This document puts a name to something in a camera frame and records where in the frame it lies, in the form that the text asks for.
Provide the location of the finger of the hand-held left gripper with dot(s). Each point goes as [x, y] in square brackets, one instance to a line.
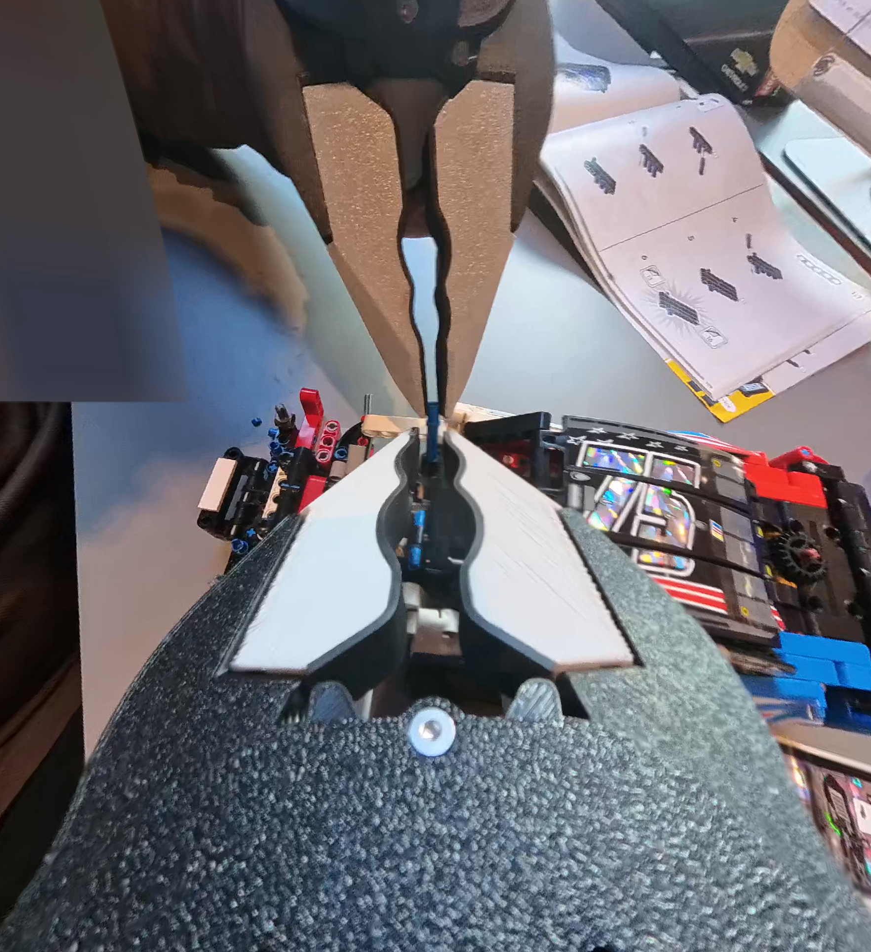
[361, 186]
[476, 186]

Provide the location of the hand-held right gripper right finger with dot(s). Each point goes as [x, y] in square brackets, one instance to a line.
[539, 580]

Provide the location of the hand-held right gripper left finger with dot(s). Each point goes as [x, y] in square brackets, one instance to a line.
[324, 580]

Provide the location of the toy brick race car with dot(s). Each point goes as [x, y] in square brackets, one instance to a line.
[703, 506]

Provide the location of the blue connector pin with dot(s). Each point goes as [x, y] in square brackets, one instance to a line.
[433, 431]

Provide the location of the grey desk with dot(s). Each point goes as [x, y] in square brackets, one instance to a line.
[182, 461]

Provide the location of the person's left hand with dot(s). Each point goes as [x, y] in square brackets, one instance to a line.
[414, 149]

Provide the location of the open instruction booklet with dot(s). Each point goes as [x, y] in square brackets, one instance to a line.
[703, 223]

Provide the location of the race car set box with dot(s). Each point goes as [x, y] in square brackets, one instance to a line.
[703, 44]

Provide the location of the silver stand base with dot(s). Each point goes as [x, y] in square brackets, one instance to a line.
[837, 178]

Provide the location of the wooden clipboard with instruction sheet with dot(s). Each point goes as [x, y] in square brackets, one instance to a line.
[852, 89]

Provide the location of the holographic sticker sheet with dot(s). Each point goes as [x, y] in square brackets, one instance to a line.
[852, 818]

